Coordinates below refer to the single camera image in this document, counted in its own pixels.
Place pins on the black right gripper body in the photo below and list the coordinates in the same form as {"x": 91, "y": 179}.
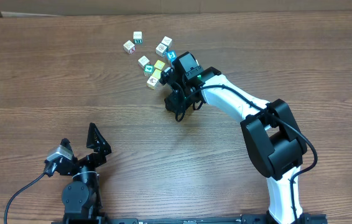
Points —
{"x": 170, "y": 76}

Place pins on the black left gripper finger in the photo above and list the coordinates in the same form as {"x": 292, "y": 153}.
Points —
{"x": 66, "y": 143}
{"x": 96, "y": 141}

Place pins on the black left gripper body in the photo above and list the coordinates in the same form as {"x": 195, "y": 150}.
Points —
{"x": 84, "y": 159}

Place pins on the yellow block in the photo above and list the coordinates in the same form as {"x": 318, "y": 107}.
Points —
{"x": 157, "y": 74}
{"x": 159, "y": 65}

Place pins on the white acorn picture block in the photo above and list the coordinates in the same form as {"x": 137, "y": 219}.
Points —
{"x": 152, "y": 82}

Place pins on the blue number five block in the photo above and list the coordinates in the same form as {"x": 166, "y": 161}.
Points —
{"x": 171, "y": 56}

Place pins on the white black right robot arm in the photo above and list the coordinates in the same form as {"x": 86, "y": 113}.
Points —
{"x": 273, "y": 140}

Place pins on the green number four block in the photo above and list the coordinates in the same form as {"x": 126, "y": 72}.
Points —
{"x": 148, "y": 70}

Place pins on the white block blue side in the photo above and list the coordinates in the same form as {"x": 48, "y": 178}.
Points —
{"x": 161, "y": 49}

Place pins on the white block red trim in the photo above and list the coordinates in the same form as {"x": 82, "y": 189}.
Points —
{"x": 143, "y": 61}

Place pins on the white block top right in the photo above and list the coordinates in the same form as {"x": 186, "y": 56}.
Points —
{"x": 167, "y": 41}

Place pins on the white block red side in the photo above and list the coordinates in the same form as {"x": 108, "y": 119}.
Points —
{"x": 129, "y": 47}

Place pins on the white block green side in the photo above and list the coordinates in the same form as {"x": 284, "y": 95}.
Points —
{"x": 137, "y": 37}

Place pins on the brown cardboard backdrop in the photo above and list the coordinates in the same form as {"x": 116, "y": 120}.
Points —
{"x": 118, "y": 7}

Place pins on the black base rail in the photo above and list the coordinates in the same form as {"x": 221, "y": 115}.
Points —
{"x": 243, "y": 219}

